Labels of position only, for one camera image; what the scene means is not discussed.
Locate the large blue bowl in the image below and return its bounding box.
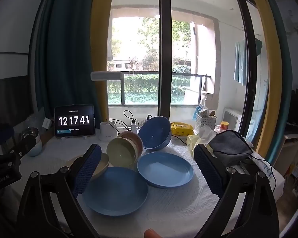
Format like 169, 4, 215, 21
138, 116, 172, 150

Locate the person's right hand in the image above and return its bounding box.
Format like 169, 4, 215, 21
143, 229, 162, 238

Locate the blue plate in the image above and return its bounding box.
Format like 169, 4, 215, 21
136, 152, 194, 188
82, 167, 148, 217

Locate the black looped charger cable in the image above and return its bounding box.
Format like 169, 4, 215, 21
124, 110, 140, 124

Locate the blue plastic bag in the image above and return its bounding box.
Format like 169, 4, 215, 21
195, 105, 206, 120

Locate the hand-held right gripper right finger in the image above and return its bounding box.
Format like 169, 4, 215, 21
194, 143, 280, 238

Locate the black tablet with clock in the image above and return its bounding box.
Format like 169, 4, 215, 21
54, 104, 96, 138

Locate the white desk lamp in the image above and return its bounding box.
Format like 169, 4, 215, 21
90, 71, 122, 142

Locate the yellow wet wipes packet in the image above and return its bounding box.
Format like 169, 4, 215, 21
170, 122, 194, 136

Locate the beige bowl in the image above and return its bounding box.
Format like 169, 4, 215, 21
66, 152, 110, 180

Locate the light blue hanging garment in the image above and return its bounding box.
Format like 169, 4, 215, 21
234, 38, 248, 86

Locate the cream bowl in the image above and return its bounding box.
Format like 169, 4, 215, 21
106, 137, 139, 168

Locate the black balcony railing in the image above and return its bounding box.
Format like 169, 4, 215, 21
122, 71, 212, 104

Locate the black lamp cable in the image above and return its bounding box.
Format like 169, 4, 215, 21
107, 118, 132, 131

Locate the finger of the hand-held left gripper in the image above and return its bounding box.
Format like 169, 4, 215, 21
0, 125, 16, 147
10, 132, 37, 159

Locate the teal curtain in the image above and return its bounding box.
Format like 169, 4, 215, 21
33, 0, 100, 132
261, 0, 295, 164

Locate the long black cable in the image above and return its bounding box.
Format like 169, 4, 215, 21
171, 134, 190, 146

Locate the black window frame post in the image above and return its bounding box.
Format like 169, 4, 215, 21
158, 0, 171, 119

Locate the white washing machine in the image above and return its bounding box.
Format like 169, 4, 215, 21
223, 107, 256, 135

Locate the yellow tissue pack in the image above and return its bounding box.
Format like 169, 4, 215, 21
186, 124, 218, 159

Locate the white textured tablecloth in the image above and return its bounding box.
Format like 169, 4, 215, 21
37, 129, 286, 238

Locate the pink bowl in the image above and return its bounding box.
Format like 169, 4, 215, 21
117, 131, 143, 159

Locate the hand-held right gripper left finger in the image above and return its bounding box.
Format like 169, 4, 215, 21
16, 143, 102, 238

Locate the teal hanging garment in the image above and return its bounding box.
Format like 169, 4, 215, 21
254, 38, 263, 56

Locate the white tablet stand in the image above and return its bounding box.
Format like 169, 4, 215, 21
57, 134, 88, 140

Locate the white plastic basket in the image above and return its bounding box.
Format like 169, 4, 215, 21
195, 109, 217, 134

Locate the black cable over cloth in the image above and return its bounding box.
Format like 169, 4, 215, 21
248, 153, 278, 187

